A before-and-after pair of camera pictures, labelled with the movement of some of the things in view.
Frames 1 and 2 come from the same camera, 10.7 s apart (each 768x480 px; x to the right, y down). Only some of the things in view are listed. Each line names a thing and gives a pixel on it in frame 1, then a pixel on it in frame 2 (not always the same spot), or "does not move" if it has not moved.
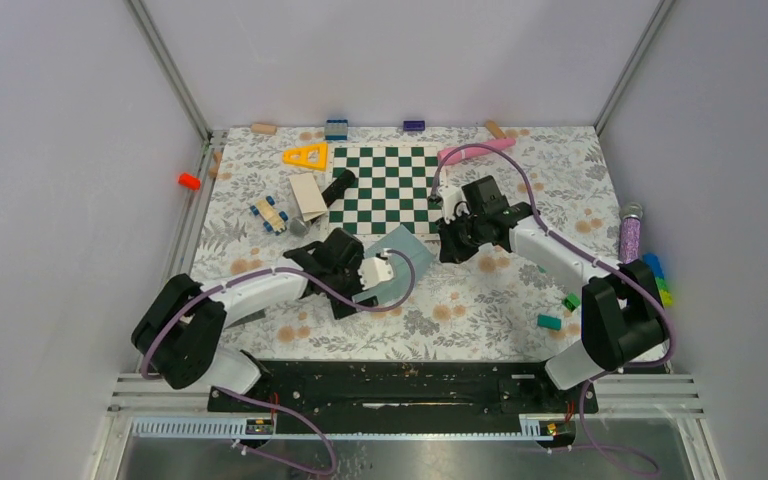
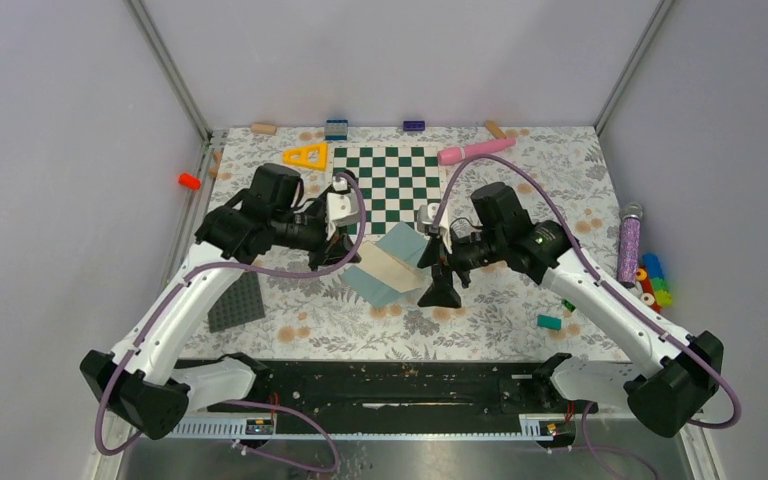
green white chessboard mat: [391, 189] does not move
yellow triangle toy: [313, 157] does not move
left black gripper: [364, 301] -> [330, 253]
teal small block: [549, 322] does not move
